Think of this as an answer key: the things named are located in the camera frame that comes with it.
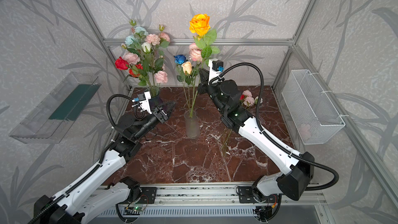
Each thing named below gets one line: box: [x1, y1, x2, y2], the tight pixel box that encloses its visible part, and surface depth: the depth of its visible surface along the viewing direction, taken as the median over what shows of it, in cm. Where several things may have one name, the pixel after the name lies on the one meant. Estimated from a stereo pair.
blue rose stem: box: [173, 54, 192, 117], surface depth 74 cm
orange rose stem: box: [189, 13, 221, 114], surface depth 53 cm
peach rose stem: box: [181, 61, 194, 118], surface depth 70 cm
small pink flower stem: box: [153, 70, 168, 95], surface depth 84 cm
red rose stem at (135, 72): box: [128, 63, 150, 88], surface depth 79 cm
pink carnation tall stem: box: [151, 23, 171, 88], surface depth 87 cm
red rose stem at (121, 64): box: [114, 56, 150, 88], surface depth 72 cm
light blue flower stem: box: [124, 19, 149, 57], surface depth 82 cm
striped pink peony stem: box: [188, 42, 204, 118], surface depth 71 cm
